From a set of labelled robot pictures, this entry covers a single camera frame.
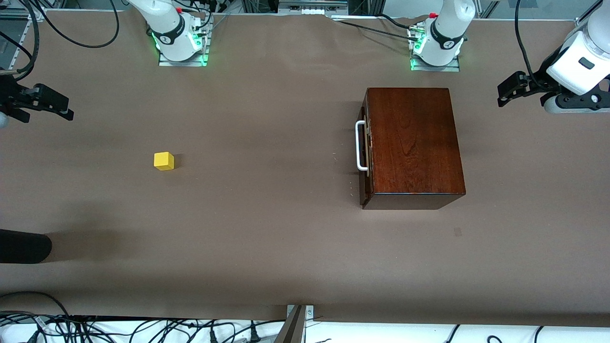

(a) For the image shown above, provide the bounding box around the white metal drawer handle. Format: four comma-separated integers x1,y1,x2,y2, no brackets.
356,120,369,172

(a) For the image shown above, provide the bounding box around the light wooden drawer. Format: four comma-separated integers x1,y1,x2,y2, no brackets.
358,98,374,208

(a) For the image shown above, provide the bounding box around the dark brown wooden cabinet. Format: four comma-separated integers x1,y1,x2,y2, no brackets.
358,88,466,210

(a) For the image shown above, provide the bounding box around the black cylindrical object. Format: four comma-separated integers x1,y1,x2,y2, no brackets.
0,229,52,264

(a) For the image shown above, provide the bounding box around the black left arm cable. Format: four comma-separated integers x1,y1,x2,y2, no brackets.
514,0,545,90

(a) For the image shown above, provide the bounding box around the aluminium frame profile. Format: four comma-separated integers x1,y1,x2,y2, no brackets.
0,0,46,20
574,0,602,28

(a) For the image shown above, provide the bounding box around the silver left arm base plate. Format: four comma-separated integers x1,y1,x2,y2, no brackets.
410,51,461,72

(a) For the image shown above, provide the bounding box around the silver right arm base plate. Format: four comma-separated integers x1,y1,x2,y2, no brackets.
158,28,210,67

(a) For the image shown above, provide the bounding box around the black base power cable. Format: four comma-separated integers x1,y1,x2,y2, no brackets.
333,13,421,38

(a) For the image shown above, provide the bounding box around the silver frame rail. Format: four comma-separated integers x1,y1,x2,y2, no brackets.
278,0,349,15

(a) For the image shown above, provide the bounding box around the silver corner bracket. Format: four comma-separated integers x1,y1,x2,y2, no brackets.
286,305,315,323

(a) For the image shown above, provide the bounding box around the aluminium frame post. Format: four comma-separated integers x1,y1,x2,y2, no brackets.
274,306,306,343

